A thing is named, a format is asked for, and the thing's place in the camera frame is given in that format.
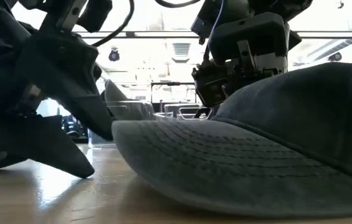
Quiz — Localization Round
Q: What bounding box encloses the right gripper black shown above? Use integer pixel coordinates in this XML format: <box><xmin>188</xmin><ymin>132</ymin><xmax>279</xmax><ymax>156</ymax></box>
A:
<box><xmin>191</xmin><ymin>11</ymin><xmax>290</xmax><ymax>108</ymax></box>

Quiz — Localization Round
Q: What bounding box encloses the grey baseball cap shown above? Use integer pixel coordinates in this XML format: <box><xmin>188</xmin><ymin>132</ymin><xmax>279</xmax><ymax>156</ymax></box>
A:
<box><xmin>103</xmin><ymin>78</ymin><xmax>155</xmax><ymax>121</ymax></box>
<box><xmin>111</xmin><ymin>62</ymin><xmax>352</xmax><ymax>219</ymax></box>

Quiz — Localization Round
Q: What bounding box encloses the black ceiling spotlight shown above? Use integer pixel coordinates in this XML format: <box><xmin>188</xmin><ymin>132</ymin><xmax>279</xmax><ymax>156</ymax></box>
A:
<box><xmin>108</xmin><ymin>47</ymin><xmax>121</xmax><ymax>63</ymax></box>
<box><xmin>327</xmin><ymin>52</ymin><xmax>343</xmax><ymax>63</ymax></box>

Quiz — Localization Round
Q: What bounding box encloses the blue cable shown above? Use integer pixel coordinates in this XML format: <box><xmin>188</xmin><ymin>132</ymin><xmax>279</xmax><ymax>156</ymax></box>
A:
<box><xmin>206</xmin><ymin>0</ymin><xmax>227</xmax><ymax>60</ymax></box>

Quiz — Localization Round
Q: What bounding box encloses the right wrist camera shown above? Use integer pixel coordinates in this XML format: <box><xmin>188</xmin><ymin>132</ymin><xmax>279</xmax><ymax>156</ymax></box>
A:
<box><xmin>190</xmin><ymin>0</ymin><xmax>253</xmax><ymax>39</ymax></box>

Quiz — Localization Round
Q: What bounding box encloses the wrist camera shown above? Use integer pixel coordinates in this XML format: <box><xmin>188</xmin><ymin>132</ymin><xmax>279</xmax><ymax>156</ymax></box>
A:
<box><xmin>47</xmin><ymin>0</ymin><xmax>113</xmax><ymax>34</ymax></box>
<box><xmin>190</xmin><ymin>0</ymin><xmax>253</xmax><ymax>39</ymax></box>

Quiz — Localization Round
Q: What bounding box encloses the black cable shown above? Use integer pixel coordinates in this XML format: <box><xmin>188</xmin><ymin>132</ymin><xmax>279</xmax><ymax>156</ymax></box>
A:
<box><xmin>154</xmin><ymin>0</ymin><xmax>202</xmax><ymax>9</ymax></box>
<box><xmin>90</xmin><ymin>0</ymin><xmax>135</xmax><ymax>48</ymax></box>

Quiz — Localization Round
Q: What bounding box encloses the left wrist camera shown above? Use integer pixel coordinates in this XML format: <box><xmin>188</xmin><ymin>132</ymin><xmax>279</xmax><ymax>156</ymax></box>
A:
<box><xmin>47</xmin><ymin>0</ymin><xmax>113</xmax><ymax>34</ymax></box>

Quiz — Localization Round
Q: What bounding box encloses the black overhead frame bar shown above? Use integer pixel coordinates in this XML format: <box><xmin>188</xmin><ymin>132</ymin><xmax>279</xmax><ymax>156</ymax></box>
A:
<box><xmin>72</xmin><ymin>30</ymin><xmax>352</xmax><ymax>40</ymax></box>

